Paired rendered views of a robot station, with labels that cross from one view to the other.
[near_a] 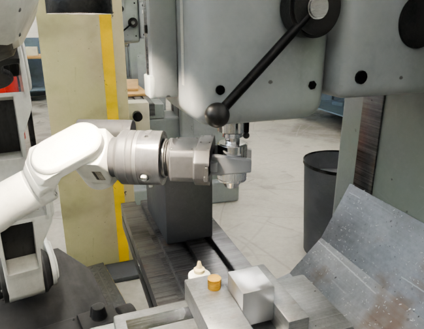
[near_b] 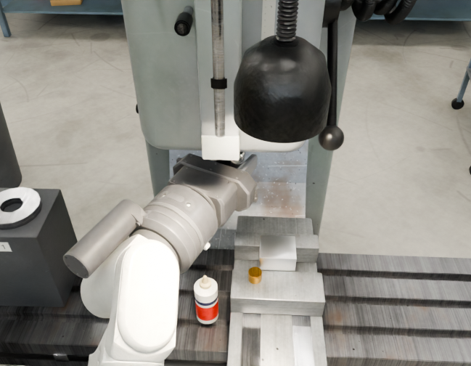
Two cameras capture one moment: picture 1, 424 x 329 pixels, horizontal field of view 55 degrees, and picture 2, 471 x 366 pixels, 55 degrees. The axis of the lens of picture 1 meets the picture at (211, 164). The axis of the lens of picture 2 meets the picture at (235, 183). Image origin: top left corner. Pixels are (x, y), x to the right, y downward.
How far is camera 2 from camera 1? 64 cm
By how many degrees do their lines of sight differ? 61
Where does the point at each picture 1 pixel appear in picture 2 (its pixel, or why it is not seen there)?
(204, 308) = (281, 295)
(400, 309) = (281, 186)
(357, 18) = not seen: outside the picture
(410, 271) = (273, 157)
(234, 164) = (250, 168)
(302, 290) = (259, 226)
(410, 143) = not seen: hidden behind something
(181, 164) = (231, 203)
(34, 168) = (154, 349)
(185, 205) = (61, 251)
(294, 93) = not seen: hidden behind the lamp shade
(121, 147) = (186, 237)
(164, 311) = (241, 335)
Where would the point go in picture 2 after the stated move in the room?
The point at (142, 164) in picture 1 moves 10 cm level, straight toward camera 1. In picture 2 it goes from (207, 234) to (290, 247)
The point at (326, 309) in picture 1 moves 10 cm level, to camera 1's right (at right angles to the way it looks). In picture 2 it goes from (287, 223) to (301, 192)
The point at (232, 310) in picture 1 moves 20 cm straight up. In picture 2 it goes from (292, 277) to (304, 184)
